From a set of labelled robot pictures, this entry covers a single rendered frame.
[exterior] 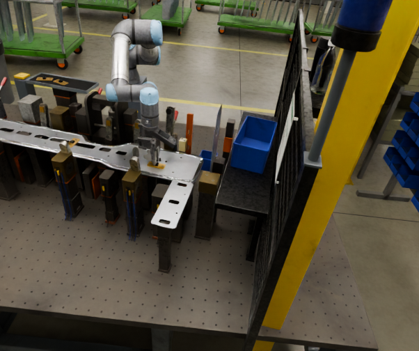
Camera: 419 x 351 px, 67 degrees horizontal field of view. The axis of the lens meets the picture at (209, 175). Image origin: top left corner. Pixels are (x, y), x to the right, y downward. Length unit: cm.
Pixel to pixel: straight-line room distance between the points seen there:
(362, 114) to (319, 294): 97
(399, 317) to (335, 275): 104
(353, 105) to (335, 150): 11
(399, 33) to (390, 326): 208
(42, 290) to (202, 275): 66
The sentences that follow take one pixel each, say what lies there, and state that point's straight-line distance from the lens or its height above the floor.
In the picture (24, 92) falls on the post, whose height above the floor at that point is 107.
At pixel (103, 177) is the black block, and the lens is 151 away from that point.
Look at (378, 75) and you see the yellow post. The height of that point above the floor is 171.
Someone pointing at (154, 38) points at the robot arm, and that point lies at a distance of 171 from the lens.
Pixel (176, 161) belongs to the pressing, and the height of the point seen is 100.
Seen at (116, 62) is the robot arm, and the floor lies 141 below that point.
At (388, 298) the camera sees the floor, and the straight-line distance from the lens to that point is 268.
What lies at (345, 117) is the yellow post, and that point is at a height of 161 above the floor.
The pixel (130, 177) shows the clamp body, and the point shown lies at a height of 105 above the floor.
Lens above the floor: 191
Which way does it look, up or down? 37 degrees down
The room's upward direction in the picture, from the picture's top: 6 degrees clockwise
